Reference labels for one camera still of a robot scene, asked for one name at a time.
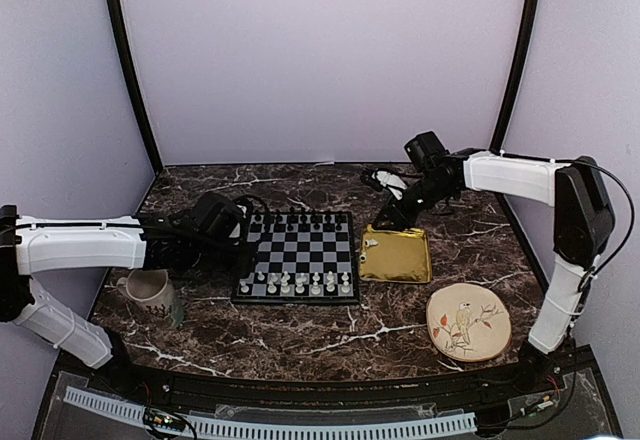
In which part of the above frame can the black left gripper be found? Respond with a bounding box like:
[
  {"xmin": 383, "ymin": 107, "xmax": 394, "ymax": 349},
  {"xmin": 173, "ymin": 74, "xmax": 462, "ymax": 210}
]
[{"xmin": 188, "ymin": 240, "xmax": 259, "ymax": 280}]

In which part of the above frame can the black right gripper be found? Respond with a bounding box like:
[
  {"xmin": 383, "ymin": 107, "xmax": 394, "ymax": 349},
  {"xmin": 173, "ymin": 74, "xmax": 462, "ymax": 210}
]
[{"xmin": 373, "ymin": 175, "xmax": 455, "ymax": 231}]

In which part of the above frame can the black grey chess board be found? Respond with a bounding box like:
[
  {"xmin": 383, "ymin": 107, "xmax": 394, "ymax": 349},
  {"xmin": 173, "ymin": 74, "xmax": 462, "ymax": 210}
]
[{"xmin": 231, "ymin": 210, "xmax": 360, "ymax": 306}]

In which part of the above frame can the white chess knight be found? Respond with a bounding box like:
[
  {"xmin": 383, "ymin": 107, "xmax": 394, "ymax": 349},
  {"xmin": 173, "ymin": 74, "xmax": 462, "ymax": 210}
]
[{"xmin": 324, "ymin": 282, "xmax": 336, "ymax": 295}]

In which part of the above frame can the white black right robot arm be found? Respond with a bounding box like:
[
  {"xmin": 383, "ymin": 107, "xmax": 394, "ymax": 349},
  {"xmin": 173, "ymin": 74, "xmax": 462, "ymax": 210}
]
[{"xmin": 361, "ymin": 131, "xmax": 616, "ymax": 354}]

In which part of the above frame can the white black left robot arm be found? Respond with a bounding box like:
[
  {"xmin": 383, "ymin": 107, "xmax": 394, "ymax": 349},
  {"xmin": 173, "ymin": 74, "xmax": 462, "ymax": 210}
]
[{"xmin": 1, "ymin": 192, "xmax": 255, "ymax": 396}]

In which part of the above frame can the pile of white chess pieces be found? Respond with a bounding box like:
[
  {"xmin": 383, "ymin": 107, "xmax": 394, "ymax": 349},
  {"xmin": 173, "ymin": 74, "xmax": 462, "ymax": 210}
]
[{"xmin": 359, "ymin": 239, "xmax": 379, "ymax": 262}]

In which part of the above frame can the beige ceramic mug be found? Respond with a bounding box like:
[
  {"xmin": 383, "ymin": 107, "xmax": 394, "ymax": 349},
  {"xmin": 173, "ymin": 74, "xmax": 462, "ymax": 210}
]
[{"xmin": 116, "ymin": 269, "xmax": 185, "ymax": 328}]

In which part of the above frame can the gold metal tray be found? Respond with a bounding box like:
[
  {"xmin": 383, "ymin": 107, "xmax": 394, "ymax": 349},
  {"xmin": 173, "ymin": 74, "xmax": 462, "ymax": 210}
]
[{"xmin": 359, "ymin": 225, "xmax": 433, "ymax": 284}]

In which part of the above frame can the beige bird painted plate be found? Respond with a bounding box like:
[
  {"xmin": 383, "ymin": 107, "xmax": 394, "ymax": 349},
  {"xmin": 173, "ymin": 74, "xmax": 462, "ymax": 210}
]
[{"xmin": 426, "ymin": 283, "xmax": 512, "ymax": 363}]

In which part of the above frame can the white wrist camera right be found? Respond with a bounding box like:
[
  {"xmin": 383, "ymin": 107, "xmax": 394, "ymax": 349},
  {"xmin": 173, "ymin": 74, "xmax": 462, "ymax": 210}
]
[{"xmin": 360, "ymin": 169, "xmax": 408, "ymax": 200}]

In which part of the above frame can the right black frame post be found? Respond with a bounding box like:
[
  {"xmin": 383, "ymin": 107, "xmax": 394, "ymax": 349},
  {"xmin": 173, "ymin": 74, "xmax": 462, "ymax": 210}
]
[{"xmin": 489, "ymin": 0, "xmax": 539, "ymax": 151}]

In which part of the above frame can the black frame post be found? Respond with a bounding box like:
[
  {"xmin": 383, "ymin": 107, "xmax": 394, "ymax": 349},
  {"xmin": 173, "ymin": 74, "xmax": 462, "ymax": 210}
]
[
  {"xmin": 106, "ymin": 0, "xmax": 163, "ymax": 174},
  {"xmin": 489, "ymin": 0, "xmax": 539, "ymax": 151}
]

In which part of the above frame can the white slotted cable duct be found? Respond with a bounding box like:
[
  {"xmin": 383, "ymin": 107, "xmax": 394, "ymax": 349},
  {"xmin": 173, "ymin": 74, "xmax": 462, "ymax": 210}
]
[{"xmin": 63, "ymin": 387, "xmax": 477, "ymax": 439}]

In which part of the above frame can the left black frame post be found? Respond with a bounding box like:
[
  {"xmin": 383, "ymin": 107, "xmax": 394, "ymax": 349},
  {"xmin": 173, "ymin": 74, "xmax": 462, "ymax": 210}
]
[{"xmin": 106, "ymin": 0, "xmax": 163, "ymax": 174}]

